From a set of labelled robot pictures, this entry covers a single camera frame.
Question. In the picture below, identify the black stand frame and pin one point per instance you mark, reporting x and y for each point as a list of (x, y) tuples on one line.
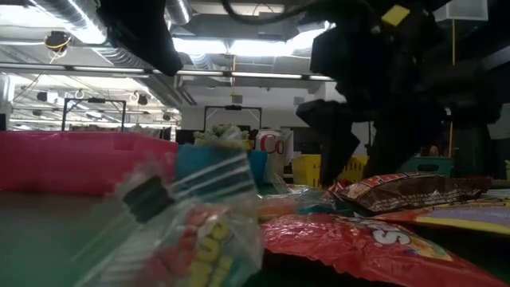
[(233, 107), (95, 100)]

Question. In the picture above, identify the clear gummy candy wrapper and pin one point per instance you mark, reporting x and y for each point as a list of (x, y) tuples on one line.
[(191, 247)]

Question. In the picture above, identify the silver Diet Coke can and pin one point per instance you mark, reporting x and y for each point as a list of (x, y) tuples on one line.
[(271, 145)]

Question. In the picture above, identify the yellow plastic basket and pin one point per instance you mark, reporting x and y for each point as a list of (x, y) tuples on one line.
[(307, 169)]

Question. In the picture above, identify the brown PayDay bar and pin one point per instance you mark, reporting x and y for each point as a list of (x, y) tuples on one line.
[(410, 193)]

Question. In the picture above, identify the black cabinet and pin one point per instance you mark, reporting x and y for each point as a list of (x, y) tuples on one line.
[(303, 143)]

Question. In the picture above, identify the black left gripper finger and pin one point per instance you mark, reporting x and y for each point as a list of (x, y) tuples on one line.
[(143, 36)]

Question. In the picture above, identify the silver ventilation duct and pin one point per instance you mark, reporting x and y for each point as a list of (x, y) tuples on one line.
[(179, 10)]

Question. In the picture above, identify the blue plastic bin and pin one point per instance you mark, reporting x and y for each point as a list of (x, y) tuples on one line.
[(185, 157)]

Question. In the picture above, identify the artificial green plant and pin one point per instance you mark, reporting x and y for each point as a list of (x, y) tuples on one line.
[(211, 137)]

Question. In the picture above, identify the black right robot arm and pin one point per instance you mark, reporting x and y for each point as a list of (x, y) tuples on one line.
[(470, 79)]

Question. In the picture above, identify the pink plastic bin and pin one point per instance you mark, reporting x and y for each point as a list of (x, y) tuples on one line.
[(60, 163)]

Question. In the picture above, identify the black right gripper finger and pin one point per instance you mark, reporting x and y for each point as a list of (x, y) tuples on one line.
[(402, 131), (334, 139)]

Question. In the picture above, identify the black ceiling camera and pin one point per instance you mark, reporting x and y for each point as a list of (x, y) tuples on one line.
[(56, 40)]

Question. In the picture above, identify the red Skittles packet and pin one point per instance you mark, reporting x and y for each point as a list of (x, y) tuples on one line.
[(358, 247)]

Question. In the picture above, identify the small teal plastic bin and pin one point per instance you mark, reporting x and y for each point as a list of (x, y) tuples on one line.
[(426, 164)]

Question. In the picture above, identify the yellow purple candy packet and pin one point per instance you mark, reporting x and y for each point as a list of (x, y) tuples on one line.
[(470, 217)]

